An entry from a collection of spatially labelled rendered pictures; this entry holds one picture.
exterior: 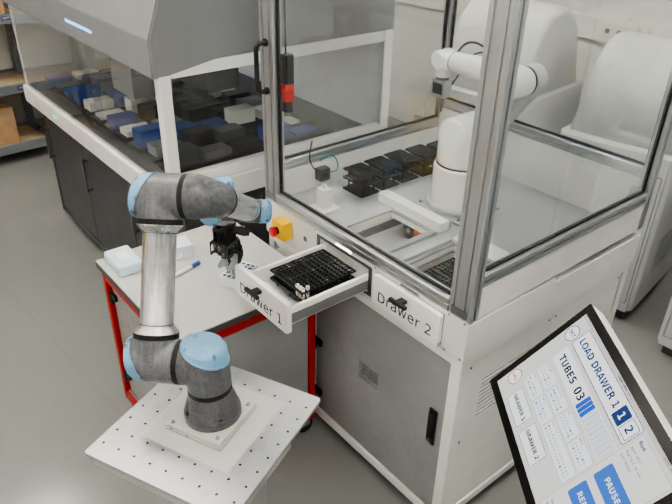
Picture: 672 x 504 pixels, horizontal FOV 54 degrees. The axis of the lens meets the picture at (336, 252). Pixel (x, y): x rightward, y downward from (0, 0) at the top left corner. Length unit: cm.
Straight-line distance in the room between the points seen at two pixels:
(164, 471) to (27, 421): 146
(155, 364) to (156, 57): 123
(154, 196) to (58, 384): 173
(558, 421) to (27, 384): 246
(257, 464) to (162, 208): 68
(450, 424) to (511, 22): 122
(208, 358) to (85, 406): 152
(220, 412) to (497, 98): 104
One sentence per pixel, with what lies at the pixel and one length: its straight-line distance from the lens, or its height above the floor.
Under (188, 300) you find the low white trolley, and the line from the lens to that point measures 228.
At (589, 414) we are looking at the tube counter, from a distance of 144.
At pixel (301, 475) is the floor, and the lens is 269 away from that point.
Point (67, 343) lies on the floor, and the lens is 349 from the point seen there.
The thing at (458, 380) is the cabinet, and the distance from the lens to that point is 202.
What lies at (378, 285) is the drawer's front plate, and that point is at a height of 90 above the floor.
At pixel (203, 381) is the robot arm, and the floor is 94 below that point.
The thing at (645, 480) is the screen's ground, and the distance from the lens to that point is 131.
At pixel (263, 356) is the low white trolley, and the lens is 238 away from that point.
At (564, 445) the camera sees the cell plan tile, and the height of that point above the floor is 106.
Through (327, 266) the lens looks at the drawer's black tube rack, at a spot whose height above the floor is 90.
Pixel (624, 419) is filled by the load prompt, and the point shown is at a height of 116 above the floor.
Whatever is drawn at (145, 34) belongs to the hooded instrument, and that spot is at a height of 152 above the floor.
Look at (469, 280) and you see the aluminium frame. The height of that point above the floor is 108.
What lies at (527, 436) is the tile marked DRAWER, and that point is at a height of 100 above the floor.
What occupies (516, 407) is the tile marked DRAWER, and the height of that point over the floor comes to 100.
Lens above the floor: 205
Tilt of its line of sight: 31 degrees down
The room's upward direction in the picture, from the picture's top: 1 degrees clockwise
